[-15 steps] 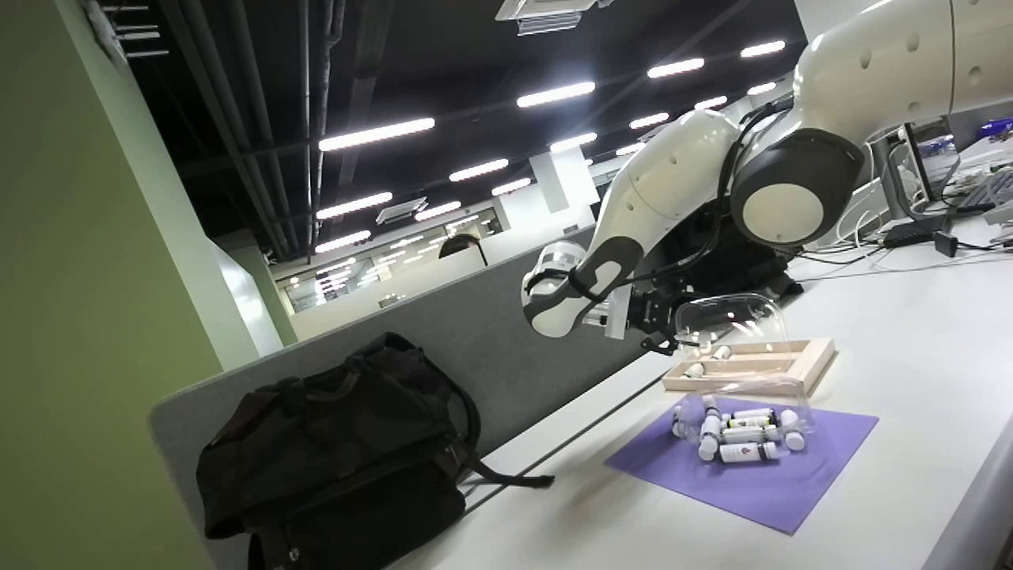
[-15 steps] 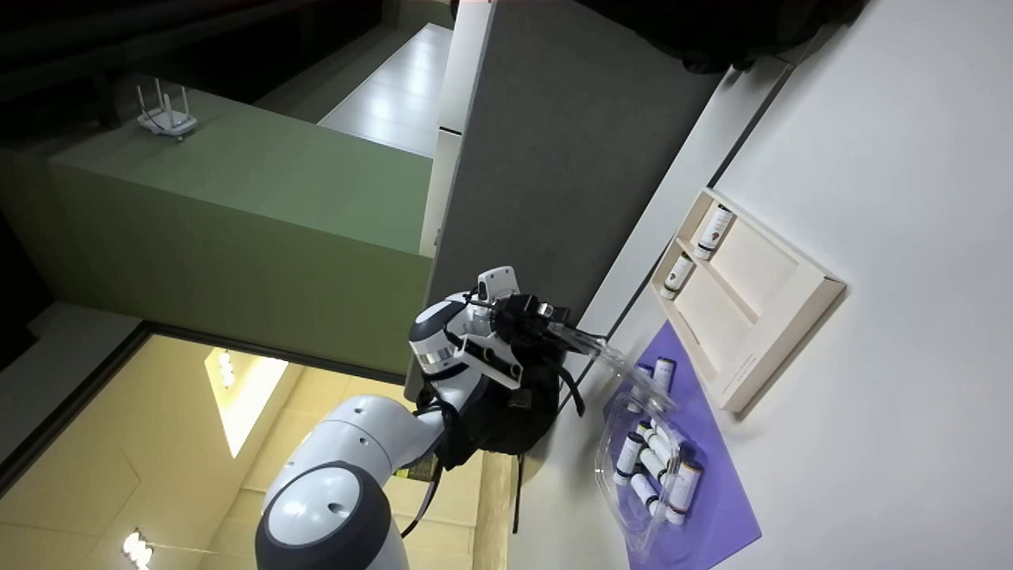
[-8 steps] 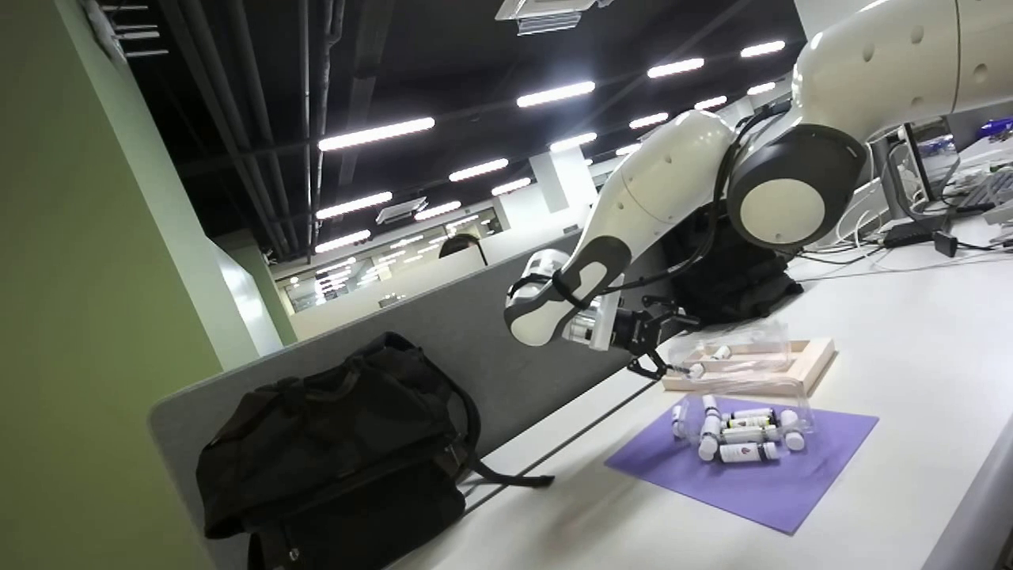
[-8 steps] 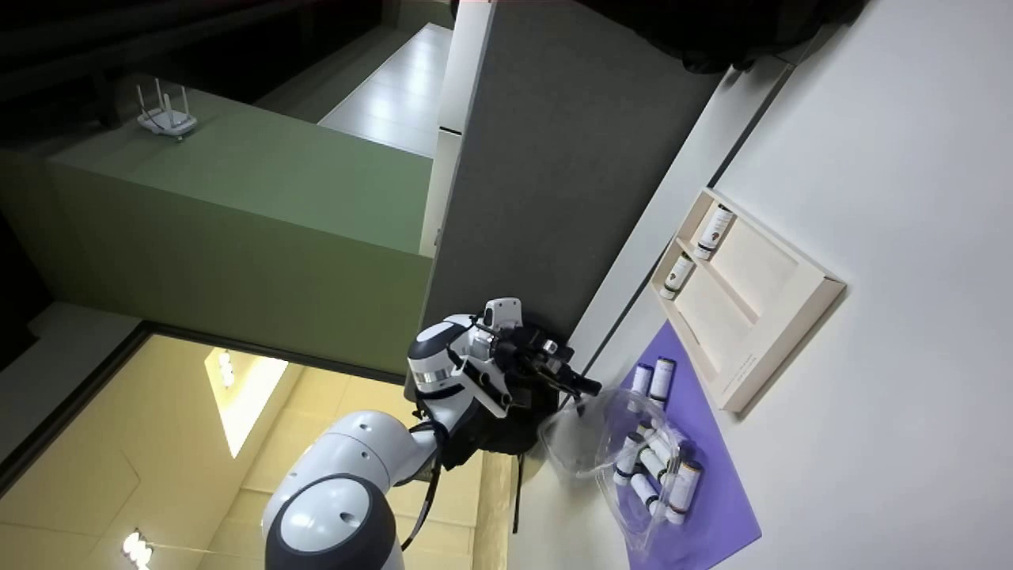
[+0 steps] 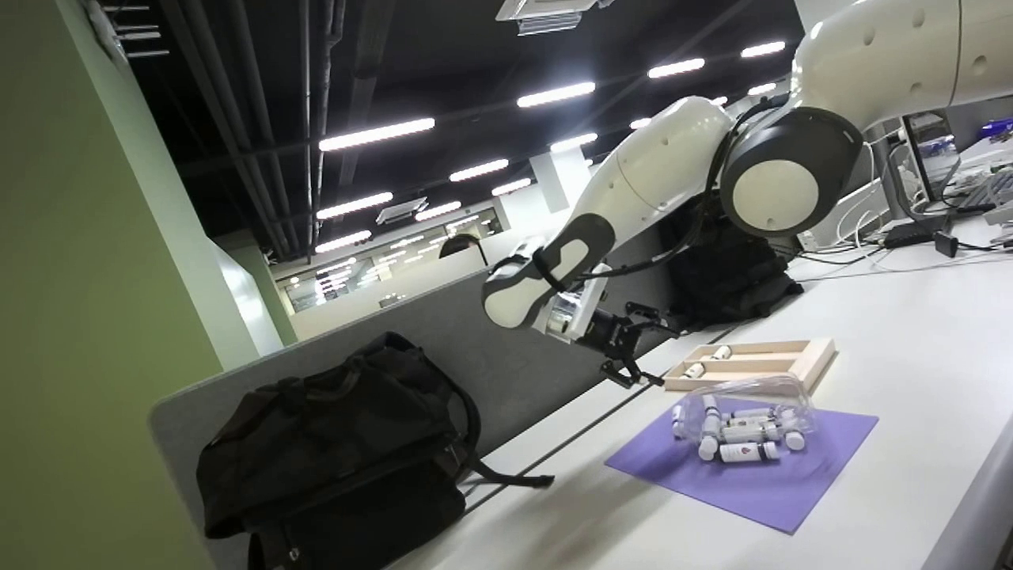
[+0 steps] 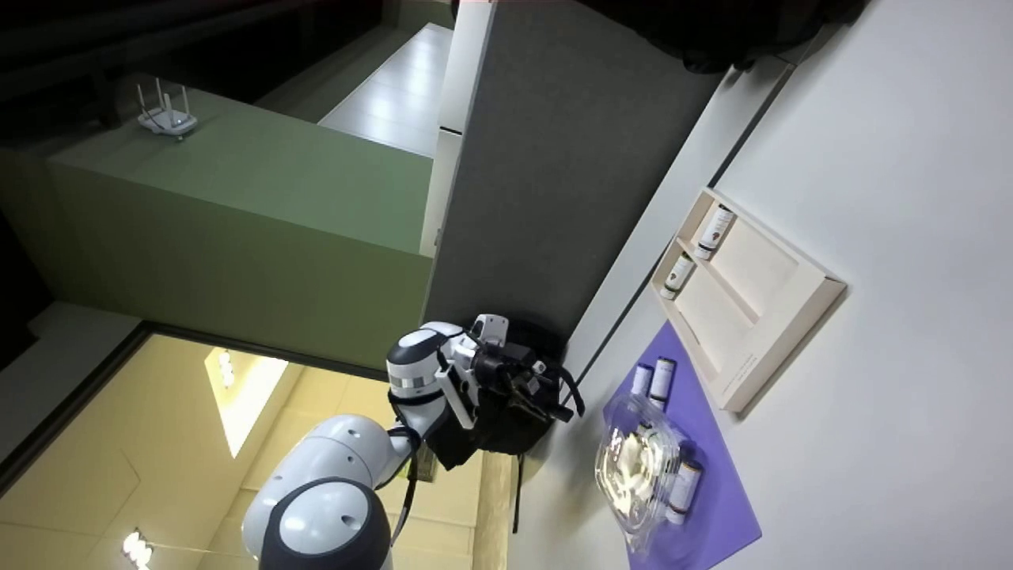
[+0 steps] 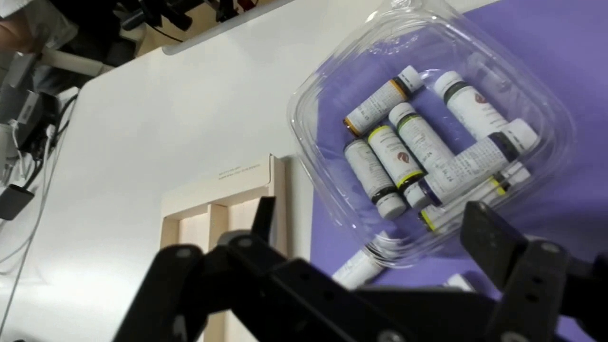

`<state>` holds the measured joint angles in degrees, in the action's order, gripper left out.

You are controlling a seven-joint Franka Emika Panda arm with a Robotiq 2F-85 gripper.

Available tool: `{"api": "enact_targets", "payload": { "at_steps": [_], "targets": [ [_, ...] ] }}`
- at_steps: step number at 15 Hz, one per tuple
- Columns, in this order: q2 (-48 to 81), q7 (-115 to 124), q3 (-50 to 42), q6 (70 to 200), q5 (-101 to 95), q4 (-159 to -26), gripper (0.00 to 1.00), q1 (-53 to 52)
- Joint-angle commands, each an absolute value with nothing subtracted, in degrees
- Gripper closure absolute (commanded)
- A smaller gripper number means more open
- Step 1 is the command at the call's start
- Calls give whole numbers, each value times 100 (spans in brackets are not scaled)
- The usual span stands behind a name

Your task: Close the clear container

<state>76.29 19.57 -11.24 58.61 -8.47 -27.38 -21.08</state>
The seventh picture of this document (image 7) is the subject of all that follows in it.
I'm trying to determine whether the white bottle orange band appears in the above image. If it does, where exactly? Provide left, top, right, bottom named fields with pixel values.
left=342, top=65, right=426, bottom=139

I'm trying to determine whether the purple mat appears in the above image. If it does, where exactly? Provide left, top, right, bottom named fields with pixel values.
left=308, top=0, right=608, bottom=342

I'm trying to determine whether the white bottle black band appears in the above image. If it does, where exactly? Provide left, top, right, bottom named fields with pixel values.
left=342, top=139, right=409, bottom=221

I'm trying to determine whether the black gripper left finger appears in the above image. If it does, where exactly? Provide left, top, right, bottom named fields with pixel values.
left=112, top=196, right=407, bottom=342

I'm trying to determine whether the white bottle yellow band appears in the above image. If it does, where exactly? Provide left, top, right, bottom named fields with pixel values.
left=367, top=124, right=437, bottom=211
left=418, top=160, right=532, bottom=234

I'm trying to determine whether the white bottle plain label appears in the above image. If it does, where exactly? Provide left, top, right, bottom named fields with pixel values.
left=388, top=103, right=456, bottom=177

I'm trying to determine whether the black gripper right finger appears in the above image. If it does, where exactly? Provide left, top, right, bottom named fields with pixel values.
left=458, top=200, right=608, bottom=342

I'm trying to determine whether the long white bottle dark band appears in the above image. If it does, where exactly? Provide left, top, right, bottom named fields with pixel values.
left=422, top=118, right=542, bottom=206

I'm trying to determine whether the clear plastic clamshell container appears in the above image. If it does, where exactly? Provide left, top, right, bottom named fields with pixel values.
left=287, top=0, right=578, bottom=268

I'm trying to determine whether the white cable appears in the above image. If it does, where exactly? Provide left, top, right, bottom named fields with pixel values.
left=0, top=88, right=82, bottom=331

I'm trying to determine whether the wooden tray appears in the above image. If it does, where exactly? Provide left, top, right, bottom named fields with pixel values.
left=158, top=154, right=295, bottom=342

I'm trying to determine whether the black power adapter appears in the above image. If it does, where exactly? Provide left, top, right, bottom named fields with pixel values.
left=0, top=183, right=36, bottom=223

